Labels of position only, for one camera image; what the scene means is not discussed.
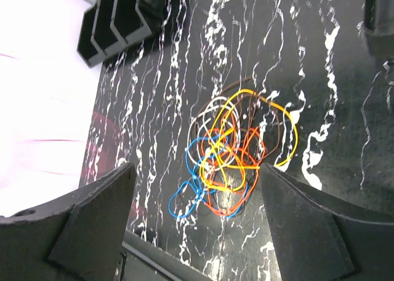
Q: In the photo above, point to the black tray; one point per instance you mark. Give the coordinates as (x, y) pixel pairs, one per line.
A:
(378, 28)

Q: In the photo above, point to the black three-compartment bin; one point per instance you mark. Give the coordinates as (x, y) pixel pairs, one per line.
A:
(112, 26)

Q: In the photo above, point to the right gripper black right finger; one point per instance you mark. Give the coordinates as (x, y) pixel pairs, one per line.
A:
(320, 237)

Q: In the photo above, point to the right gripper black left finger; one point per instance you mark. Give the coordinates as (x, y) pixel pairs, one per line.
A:
(77, 236)

